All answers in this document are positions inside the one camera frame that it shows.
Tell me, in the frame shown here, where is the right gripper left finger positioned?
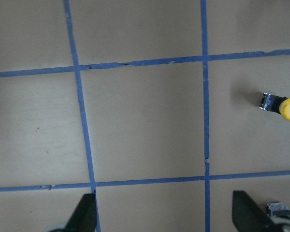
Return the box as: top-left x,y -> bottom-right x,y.
63,193 -> 97,232

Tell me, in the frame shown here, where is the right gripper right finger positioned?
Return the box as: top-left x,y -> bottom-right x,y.
232,190 -> 278,232

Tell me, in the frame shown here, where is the yellow push button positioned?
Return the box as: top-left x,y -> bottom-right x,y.
259,93 -> 290,121

